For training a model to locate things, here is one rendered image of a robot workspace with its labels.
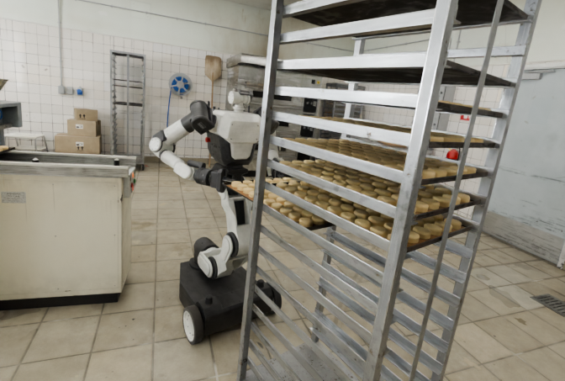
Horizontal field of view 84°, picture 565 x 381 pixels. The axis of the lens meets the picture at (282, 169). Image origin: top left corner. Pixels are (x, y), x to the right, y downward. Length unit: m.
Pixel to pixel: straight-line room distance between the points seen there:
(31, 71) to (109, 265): 4.66
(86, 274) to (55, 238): 0.28
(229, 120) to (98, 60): 4.73
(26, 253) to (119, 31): 4.56
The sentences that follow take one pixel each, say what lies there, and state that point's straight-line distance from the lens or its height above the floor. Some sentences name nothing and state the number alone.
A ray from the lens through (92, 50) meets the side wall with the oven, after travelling 6.31.
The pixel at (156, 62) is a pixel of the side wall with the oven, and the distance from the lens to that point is 6.21.
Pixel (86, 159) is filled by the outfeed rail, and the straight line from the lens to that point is 2.39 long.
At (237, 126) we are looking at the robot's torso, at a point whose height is 1.21.
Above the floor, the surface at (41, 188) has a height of 0.76.
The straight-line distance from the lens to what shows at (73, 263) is 2.31.
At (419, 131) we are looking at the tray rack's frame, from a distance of 0.75.
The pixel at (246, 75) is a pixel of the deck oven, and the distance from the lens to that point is 5.36.
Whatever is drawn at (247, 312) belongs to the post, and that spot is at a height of 0.49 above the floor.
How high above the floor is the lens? 1.38
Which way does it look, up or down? 12 degrees down
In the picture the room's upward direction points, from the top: 6 degrees clockwise
